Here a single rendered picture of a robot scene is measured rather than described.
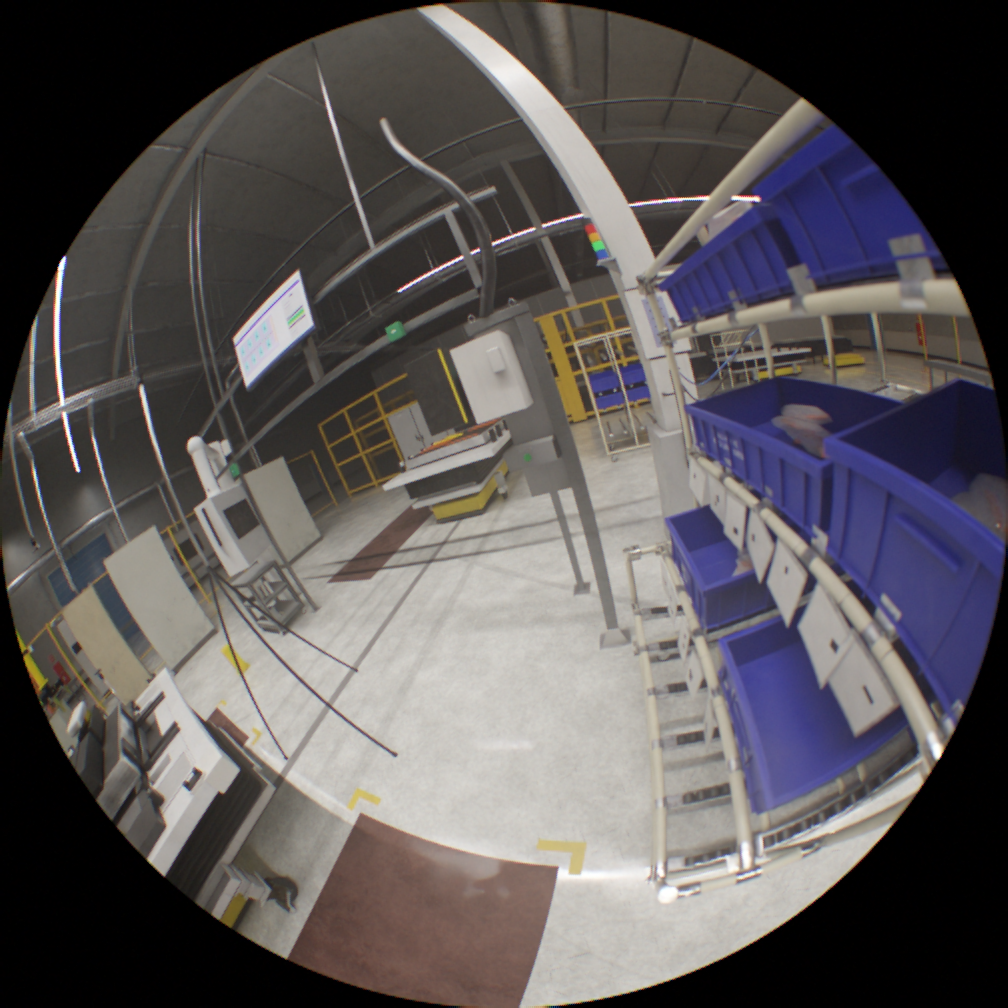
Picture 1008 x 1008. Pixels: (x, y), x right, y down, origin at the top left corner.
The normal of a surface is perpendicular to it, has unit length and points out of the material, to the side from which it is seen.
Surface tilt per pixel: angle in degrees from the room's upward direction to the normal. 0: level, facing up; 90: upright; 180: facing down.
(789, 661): 3
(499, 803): 0
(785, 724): 3
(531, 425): 90
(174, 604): 90
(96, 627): 90
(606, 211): 90
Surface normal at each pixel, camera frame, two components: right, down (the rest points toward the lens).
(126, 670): 0.91, -0.22
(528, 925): -0.33, -0.88
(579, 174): -0.22, 0.42
